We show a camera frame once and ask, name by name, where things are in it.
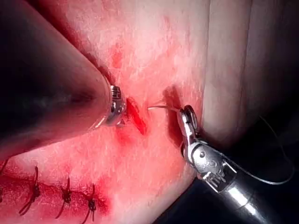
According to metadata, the curved steel needle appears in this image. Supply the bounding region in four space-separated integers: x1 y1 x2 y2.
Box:
146 104 184 112

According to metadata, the black stitching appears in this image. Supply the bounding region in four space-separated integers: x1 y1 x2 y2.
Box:
0 158 98 222

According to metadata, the right arm needle driver jaw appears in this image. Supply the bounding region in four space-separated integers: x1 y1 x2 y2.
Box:
177 112 192 143
184 105 199 140

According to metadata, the right arm needle driver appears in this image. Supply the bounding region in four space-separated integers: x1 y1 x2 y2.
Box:
180 138 238 194

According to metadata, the blue thread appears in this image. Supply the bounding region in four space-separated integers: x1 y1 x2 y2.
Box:
224 115 295 186

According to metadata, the left arm needle driver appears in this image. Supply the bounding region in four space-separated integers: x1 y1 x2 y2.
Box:
105 85 128 128

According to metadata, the tissue pad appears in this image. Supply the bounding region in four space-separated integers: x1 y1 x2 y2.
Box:
0 0 299 224

